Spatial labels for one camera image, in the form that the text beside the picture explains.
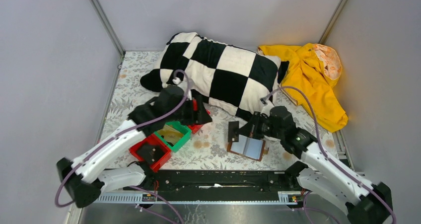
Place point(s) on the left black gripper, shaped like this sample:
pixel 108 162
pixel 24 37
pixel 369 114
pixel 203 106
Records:
pixel 196 111

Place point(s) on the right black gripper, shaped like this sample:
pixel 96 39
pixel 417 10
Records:
pixel 249 129

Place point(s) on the brown leather card holder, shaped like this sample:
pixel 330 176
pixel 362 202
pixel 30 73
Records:
pixel 247 147

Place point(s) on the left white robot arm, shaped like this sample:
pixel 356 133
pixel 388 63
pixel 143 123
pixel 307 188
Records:
pixel 85 177

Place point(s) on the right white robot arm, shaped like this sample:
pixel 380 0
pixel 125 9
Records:
pixel 317 170

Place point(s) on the red bin with card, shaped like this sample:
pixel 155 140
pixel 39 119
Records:
pixel 198 115

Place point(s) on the yellow cards in green bin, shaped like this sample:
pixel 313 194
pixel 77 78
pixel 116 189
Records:
pixel 170 135

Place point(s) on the green plastic bin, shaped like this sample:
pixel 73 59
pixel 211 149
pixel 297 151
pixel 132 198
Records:
pixel 183 129

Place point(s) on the floral table mat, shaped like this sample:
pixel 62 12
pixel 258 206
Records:
pixel 206 149

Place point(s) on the black white checkered pillow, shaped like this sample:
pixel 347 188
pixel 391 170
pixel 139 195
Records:
pixel 229 77

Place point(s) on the red bin with black wallet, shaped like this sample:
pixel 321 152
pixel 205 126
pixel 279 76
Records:
pixel 153 140

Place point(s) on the yellow cloth garment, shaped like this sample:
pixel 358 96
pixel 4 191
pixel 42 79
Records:
pixel 310 74

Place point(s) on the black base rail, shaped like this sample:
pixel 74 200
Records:
pixel 222 185

